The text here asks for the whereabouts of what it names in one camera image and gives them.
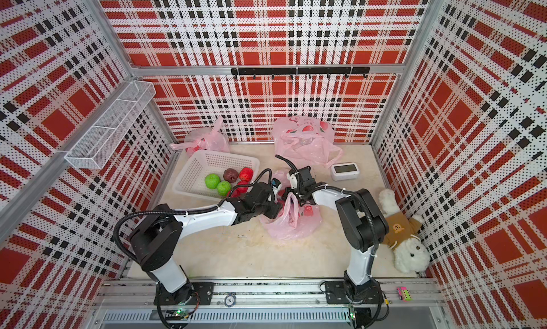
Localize green apple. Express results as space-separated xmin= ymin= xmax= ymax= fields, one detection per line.
xmin=205 ymin=174 xmax=221 ymax=189
xmin=216 ymin=181 xmax=232 ymax=197

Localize pink plastic bag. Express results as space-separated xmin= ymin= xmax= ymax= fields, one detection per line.
xmin=170 ymin=117 xmax=230 ymax=157
xmin=272 ymin=116 xmax=343 ymax=168
xmin=259 ymin=169 xmax=323 ymax=240

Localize dark red apple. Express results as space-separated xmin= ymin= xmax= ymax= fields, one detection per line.
xmin=223 ymin=168 xmax=239 ymax=184

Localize white plastic basket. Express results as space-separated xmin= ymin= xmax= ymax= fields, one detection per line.
xmin=172 ymin=149 xmax=261 ymax=202

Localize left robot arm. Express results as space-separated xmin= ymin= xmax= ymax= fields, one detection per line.
xmin=113 ymin=179 xmax=281 ymax=306

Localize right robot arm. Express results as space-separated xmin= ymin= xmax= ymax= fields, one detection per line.
xmin=288 ymin=163 xmax=389 ymax=305

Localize white digital clock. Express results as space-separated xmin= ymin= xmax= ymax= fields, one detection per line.
xmin=330 ymin=162 xmax=360 ymax=182

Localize white plush teddy bear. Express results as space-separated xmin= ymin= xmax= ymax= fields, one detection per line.
xmin=379 ymin=189 xmax=431 ymax=273

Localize pink toy car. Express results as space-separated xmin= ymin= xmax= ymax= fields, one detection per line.
xmin=397 ymin=286 xmax=413 ymax=302

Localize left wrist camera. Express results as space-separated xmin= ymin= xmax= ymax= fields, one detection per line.
xmin=270 ymin=178 xmax=282 ymax=195

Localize black hook rail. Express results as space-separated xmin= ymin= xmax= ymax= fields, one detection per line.
xmin=231 ymin=66 xmax=370 ymax=78

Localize white wire wall shelf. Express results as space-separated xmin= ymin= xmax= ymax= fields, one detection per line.
xmin=65 ymin=80 xmax=155 ymax=169

